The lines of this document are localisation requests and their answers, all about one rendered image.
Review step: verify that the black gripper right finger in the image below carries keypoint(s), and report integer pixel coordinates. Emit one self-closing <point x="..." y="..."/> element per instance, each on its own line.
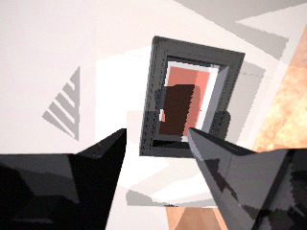
<point x="242" y="182"/>

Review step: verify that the dark grey picture frame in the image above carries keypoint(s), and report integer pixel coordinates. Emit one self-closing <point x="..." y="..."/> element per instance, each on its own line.
<point x="189" y="85"/>

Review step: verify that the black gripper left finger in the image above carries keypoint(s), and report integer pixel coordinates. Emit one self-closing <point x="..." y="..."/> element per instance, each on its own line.
<point x="87" y="179"/>

